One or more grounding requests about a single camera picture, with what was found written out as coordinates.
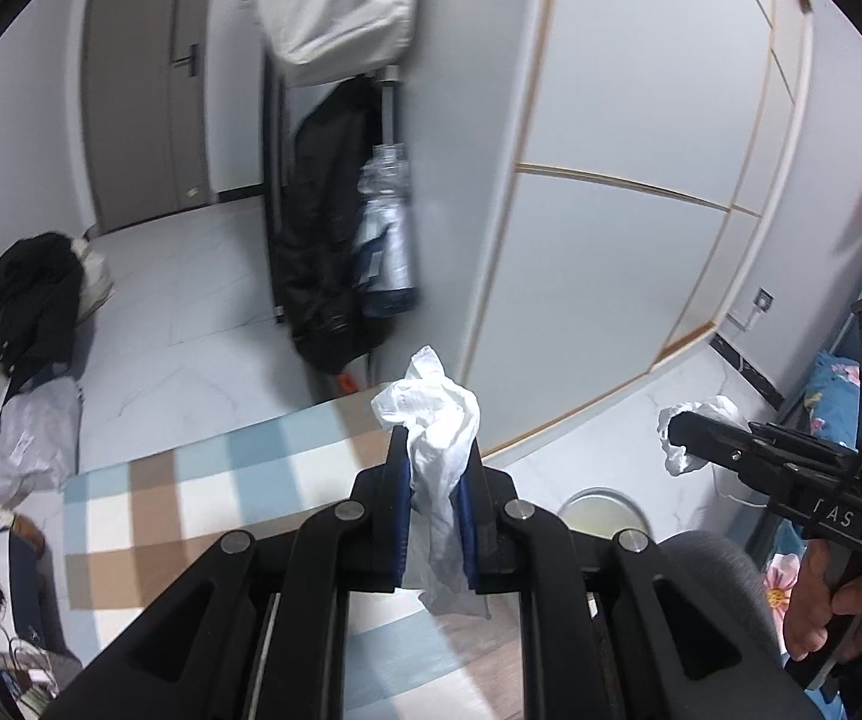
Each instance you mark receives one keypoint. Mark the beige bag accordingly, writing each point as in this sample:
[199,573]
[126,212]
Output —
[97,281]

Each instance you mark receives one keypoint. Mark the white wardrobe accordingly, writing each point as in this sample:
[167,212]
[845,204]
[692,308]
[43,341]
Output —
[626,255]

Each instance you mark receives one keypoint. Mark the wall socket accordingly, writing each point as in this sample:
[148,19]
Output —
[763,301]

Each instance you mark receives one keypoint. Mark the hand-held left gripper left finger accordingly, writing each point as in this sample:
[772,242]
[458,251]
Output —
[399,517]

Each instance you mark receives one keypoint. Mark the blue floral bed sheet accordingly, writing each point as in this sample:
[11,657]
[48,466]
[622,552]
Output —
[832,390]

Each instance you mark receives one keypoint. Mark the black jacket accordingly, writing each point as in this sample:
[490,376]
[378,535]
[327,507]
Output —
[318,240]

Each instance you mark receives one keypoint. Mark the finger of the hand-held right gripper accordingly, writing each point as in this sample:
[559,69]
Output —
[708,442]

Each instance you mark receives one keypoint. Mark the white tissue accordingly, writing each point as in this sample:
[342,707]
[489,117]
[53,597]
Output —
[720,409]
[438,420]

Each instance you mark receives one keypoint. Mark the white shoulder bag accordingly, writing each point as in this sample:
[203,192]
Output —
[341,7]

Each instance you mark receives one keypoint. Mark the small orange object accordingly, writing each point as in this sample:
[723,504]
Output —
[348,380]

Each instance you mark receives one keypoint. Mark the silver folding umbrella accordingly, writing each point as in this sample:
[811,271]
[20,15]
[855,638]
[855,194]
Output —
[386,255]

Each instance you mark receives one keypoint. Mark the grey door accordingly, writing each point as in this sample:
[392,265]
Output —
[138,105]

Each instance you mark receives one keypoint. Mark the grey plastic bag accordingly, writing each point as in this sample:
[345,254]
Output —
[37,435]

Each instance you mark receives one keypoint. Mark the black clothes pile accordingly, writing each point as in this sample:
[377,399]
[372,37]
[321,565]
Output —
[26,292]

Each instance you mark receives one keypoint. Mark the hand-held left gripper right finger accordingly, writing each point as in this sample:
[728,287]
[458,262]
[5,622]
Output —
[468,536]

